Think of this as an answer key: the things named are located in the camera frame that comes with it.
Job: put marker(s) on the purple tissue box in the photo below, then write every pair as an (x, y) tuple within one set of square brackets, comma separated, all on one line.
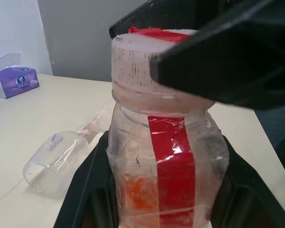
[(12, 80)]

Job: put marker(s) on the dark blue object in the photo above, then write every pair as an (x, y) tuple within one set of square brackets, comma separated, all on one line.
[(275, 133)]

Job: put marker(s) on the clear plastic bottle red tape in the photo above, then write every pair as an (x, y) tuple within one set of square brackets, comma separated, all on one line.
[(171, 152)]

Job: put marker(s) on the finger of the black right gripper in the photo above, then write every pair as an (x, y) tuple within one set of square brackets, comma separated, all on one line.
[(228, 61)]

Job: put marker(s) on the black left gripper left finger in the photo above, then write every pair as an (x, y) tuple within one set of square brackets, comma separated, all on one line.
[(85, 190)]

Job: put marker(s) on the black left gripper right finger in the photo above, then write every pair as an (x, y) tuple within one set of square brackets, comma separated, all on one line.
[(249, 197)]

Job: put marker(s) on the clear plastic scoop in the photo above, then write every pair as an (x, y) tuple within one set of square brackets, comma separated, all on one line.
[(59, 161)]

